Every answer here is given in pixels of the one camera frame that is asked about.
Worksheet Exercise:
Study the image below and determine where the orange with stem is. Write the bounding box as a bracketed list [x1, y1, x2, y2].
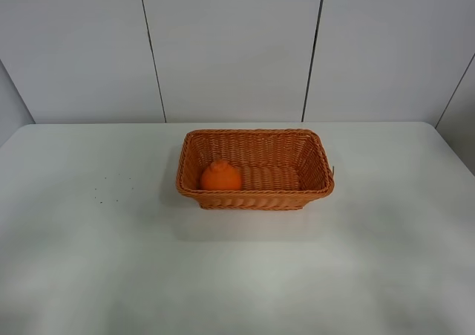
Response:
[200, 160, 242, 191]

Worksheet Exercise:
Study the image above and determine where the orange wicker basket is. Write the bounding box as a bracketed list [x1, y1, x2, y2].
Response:
[176, 129, 335, 211]

